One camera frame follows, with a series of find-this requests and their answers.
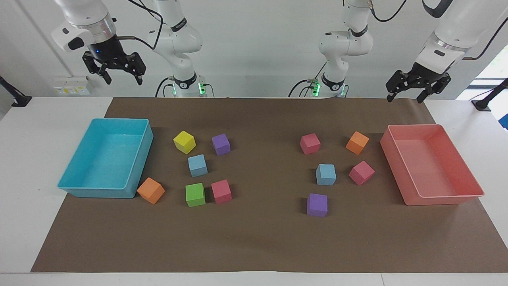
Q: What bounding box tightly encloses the blue block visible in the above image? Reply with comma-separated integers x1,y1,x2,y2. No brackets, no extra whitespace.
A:
187,154,209,178
316,163,337,186

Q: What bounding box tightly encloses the black cable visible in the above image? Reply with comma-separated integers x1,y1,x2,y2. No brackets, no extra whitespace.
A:
115,0,164,51
369,0,408,23
154,76,175,98
288,62,328,98
462,18,508,61

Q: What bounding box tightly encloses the black stand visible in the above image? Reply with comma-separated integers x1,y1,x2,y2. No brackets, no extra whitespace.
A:
0,75,33,108
471,78,508,112

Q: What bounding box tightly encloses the green block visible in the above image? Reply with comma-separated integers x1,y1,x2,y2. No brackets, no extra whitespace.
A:
185,183,206,208

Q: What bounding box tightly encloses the yellow block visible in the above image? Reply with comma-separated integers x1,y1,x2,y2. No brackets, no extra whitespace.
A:
173,130,197,155

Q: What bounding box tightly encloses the pink plastic bin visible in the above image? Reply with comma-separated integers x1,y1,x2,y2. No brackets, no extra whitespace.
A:
379,124,485,207

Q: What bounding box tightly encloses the orange block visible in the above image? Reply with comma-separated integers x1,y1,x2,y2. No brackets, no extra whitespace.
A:
137,177,165,205
345,131,370,155

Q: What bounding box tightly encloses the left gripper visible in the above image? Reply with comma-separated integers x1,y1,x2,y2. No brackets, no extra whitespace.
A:
385,62,452,104

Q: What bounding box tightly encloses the pink block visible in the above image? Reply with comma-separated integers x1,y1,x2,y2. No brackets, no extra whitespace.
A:
348,160,375,186
211,179,232,205
299,133,321,155

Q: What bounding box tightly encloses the purple block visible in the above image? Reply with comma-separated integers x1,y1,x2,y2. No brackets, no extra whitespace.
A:
306,193,329,218
212,133,231,156

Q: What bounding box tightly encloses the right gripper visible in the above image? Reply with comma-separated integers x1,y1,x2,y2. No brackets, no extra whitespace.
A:
82,35,147,86

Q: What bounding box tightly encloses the blue plastic bin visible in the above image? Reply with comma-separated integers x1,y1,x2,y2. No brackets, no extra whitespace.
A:
57,118,154,199

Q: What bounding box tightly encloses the white wall socket box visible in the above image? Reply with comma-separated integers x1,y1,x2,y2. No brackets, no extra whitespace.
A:
53,76,91,96

